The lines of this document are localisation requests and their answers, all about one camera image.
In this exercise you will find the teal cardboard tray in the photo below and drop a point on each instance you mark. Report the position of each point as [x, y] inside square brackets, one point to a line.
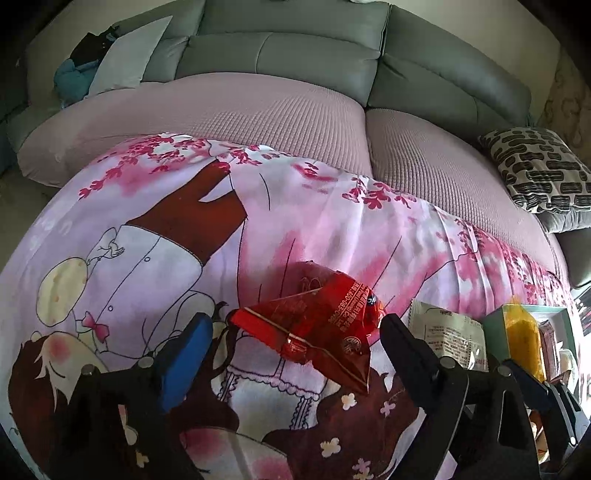
[496, 318]

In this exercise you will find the grey sofa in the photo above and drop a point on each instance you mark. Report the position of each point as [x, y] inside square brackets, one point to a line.
[300, 27]

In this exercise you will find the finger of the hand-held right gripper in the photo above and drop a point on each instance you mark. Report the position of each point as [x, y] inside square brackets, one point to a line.
[561, 410]

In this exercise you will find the red snack packet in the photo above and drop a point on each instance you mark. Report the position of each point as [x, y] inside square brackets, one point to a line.
[318, 323]

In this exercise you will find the pink printed blanket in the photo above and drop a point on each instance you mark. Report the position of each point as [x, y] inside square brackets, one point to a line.
[161, 221]

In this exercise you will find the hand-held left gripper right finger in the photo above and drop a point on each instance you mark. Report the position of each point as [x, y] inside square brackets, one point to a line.
[406, 364]

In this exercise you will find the orange bread packet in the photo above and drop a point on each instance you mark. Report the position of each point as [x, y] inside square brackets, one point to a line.
[524, 337]

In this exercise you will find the pink waffle seat cover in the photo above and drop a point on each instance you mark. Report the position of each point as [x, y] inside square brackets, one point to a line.
[438, 161]
[207, 106]

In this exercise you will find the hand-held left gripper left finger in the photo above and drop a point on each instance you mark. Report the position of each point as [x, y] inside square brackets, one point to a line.
[184, 360]

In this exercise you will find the dark grey pillow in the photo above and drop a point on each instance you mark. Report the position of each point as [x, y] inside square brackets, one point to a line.
[568, 221]

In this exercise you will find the black white patterned pillow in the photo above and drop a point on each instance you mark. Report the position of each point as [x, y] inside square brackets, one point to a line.
[540, 166]

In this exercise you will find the beige snack packet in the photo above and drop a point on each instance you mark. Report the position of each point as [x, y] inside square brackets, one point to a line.
[443, 332]

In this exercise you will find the beige patterned curtain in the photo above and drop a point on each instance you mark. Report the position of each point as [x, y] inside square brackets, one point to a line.
[572, 101]

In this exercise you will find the pale yellow pastry packet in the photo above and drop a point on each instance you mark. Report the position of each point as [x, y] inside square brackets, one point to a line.
[565, 362]

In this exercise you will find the light grey pillow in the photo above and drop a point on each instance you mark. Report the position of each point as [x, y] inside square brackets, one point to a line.
[124, 60]

